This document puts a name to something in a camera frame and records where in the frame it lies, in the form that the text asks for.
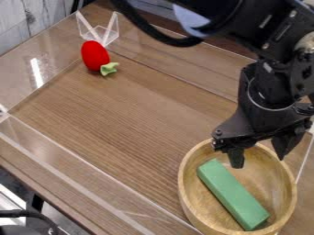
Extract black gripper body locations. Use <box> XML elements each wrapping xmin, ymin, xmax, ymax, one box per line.
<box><xmin>212</xmin><ymin>67</ymin><xmax>314</xmax><ymax>152</ymax></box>

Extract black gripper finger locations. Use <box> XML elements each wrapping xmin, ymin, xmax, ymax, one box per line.
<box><xmin>271</xmin><ymin>125</ymin><xmax>306</xmax><ymax>160</ymax></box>
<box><xmin>227</xmin><ymin>147</ymin><xmax>246</xmax><ymax>169</ymax></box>

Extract green rectangular block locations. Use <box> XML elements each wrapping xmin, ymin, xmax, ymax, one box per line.
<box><xmin>196</xmin><ymin>159</ymin><xmax>270</xmax><ymax>231</ymax></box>

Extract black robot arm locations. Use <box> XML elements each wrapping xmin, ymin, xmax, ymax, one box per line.
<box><xmin>172</xmin><ymin>0</ymin><xmax>314</xmax><ymax>168</ymax></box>

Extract wooden brown bowl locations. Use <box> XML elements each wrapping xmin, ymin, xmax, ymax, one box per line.
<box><xmin>178</xmin><ymin>140</ymin><xmax>297</xmax><ymax>235</ymax></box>

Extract red plush strawberry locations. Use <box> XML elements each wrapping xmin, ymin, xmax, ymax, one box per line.
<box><xmin>81</xmin><ymin>40</ymin><xmax>119</xmax><ymax>76</ymax></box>

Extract black cable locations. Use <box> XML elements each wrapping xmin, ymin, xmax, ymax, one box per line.
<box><xmin>109</xmin><ymin>0</ymin><xmax>206</xmax><ymax>48</ymax></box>

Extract clear acrylic corner bracket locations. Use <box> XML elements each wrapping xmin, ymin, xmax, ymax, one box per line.
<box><xmin>75</xmin><ymin>11</ymin><xmax>119</xmax><ymax>48</ymax></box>

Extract clear acrylic front wall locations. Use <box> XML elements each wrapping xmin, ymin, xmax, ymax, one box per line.
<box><xmin>0</xmin><ymin>106</ymin><xmax>202</xmax><ymax>235</ymax></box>

